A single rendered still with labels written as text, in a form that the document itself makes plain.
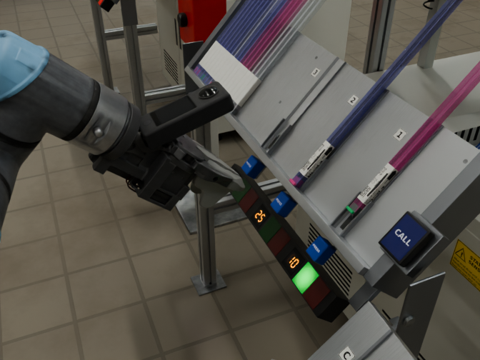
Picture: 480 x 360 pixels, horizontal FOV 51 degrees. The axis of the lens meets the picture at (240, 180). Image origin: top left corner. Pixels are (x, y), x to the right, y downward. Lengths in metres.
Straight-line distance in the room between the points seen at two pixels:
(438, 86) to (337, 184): 0.71
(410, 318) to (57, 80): 0.47
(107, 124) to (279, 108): 0.39
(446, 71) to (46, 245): 1.35
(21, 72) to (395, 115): 0.47
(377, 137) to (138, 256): 1.14
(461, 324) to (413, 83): 0.62
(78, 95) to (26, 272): 1.26
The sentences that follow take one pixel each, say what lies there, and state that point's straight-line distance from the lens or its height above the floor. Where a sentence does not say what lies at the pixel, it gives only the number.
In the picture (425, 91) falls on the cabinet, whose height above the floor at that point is 0.62.
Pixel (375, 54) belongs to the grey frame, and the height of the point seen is 0.67.
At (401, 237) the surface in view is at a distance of 0.60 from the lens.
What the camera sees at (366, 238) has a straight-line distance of 0.68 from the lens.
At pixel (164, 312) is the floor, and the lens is 1.54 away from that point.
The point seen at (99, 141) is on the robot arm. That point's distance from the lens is 0.57.
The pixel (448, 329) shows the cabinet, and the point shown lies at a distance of 1.11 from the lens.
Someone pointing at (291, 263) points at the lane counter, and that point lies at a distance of 0.75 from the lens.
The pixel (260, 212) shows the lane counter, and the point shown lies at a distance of 0.82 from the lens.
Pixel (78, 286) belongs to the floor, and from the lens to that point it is 1.67.
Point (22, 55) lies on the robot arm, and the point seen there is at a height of 0.99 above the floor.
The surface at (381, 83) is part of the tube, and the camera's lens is 0.76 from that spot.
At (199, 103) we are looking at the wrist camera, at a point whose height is 0.90.
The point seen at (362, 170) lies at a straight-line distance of 0.72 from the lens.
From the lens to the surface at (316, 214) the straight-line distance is 0.70.
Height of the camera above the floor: 1.18
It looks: 36 degrees down
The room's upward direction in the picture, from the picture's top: straight up
